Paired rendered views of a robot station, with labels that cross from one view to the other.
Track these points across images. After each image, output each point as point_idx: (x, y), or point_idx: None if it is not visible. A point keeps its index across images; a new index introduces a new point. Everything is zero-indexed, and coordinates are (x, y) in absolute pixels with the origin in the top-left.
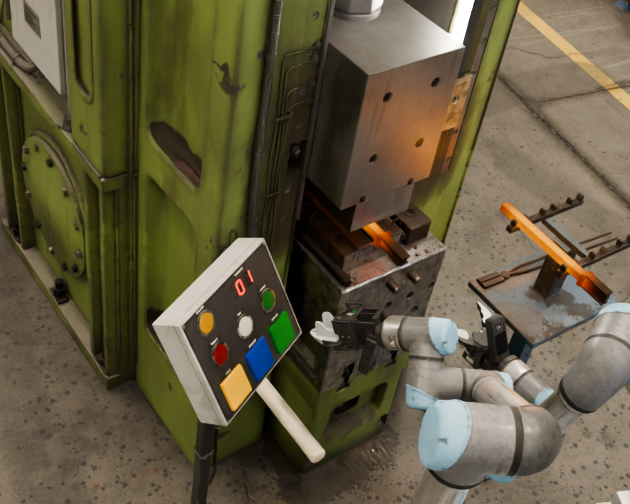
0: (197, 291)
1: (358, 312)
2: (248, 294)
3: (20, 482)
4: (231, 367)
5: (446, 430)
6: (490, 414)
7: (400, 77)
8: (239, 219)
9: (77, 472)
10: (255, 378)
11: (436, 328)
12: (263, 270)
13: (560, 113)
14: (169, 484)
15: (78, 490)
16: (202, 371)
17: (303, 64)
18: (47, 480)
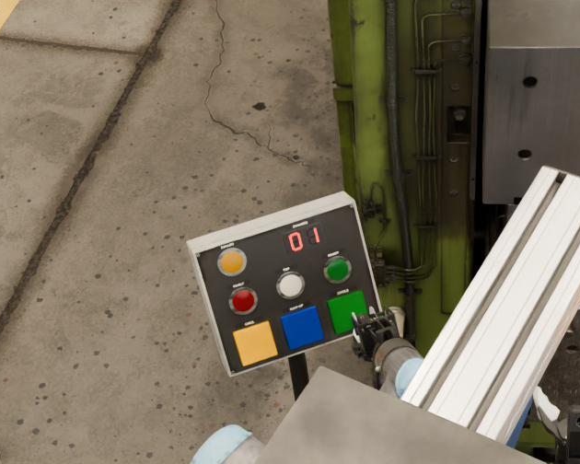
0: (246, 227)
1: (377, 319)
2: (307, 253)
3: (217, 365)
4: (255, 320)
5: (199, 453)
6: (251, 463)
7: (547, 62)
8: (383, 173)
9: (269, 382)
10: (288, 345)
11: (405, 371)
12: (341, 235)
13: None
14: None
15: (258, 400)
16: (211, 308)
17: (446, 15)
18: (239, 376)
